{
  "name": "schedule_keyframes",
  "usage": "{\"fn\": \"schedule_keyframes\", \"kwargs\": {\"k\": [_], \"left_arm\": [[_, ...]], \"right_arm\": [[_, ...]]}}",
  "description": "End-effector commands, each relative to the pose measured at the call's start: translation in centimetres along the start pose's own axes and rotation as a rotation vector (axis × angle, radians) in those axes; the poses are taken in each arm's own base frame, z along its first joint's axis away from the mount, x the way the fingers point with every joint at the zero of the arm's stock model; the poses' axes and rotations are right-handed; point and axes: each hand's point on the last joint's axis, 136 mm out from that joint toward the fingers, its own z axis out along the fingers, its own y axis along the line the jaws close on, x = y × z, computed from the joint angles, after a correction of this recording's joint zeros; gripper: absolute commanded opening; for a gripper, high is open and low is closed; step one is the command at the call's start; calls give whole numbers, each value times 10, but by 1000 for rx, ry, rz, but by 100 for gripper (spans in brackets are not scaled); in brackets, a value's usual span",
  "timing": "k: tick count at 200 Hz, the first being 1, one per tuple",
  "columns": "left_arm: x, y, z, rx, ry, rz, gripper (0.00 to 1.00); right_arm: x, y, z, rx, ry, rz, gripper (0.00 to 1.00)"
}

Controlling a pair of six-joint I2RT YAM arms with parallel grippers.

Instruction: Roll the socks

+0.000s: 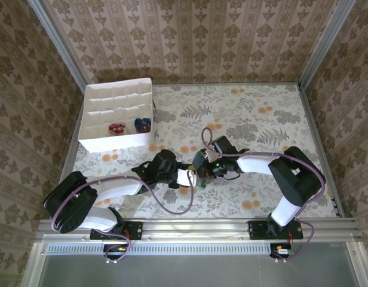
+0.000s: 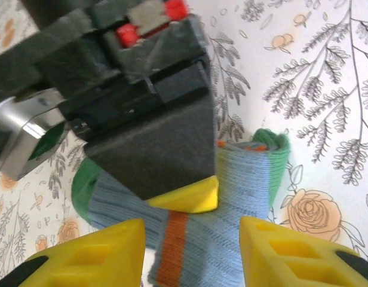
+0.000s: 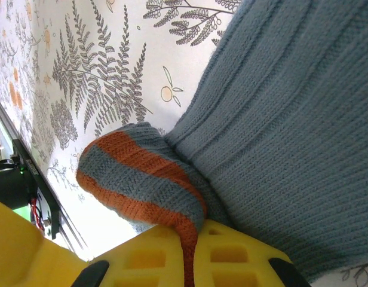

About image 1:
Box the grey-blue sock with green toe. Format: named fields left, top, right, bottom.
left=192, top=151, right=213, bottom=191

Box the purple sock with blue toe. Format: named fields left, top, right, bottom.
left=134, top=117, right=152, bottom=133

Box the beige sock with red toe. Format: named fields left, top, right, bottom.
left=108, top=121, right=126, bottom=136

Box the white divided organizer box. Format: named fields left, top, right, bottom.
left=78, top=77, right=155, bottom=152

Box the floral print tablecloth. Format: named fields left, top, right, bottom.
left=60, top=83, right=342, bottom=219

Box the grey metal panel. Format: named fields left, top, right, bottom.
left=21, top=241, right=368, bottom=287

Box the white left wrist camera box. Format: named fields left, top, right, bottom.
left=176, top=167, right=200, bottom=188

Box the aluminium mounting rail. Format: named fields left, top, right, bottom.
left=37, top=218, right=363, bottom=243

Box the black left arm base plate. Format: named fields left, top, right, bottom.
left=90, top=220, right=143, bottom=241

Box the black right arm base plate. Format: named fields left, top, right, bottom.
left=249, top=220, right=304, bottom=240

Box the grey slotted cable duct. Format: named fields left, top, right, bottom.
left=46, top=242, right=273, bottom=255

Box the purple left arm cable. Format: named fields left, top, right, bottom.
left=51, top=172, right=197, bottom=264

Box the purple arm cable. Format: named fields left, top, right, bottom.
left=51, top=172, right=197, bottom=264
left=201, top=127, right=326, bottom=264

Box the aluminium left side rail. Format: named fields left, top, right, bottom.
left=49, top=86, right=89, bottom=221

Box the aluminium right side rail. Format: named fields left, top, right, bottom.
left=297, top=83, right=346, bottom=218

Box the black cable junction bracket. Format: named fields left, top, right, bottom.
left=103, top=243, right=131, bottom=264
left=269, top=243, right=296, bottom=264

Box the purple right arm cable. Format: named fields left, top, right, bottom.
left=201, top=127, right=326, bottom=264

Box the aluminium right frame post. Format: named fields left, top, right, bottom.
left=297, top=0, right=358, bottom=89

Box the aluminium frame post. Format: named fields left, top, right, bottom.
left=297, top=0, right=358, bottom=89
left=27, top=0, right=91, bottom=90

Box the aluminium left frame post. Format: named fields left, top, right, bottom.
left=27, top=0, right=91, bottom=90

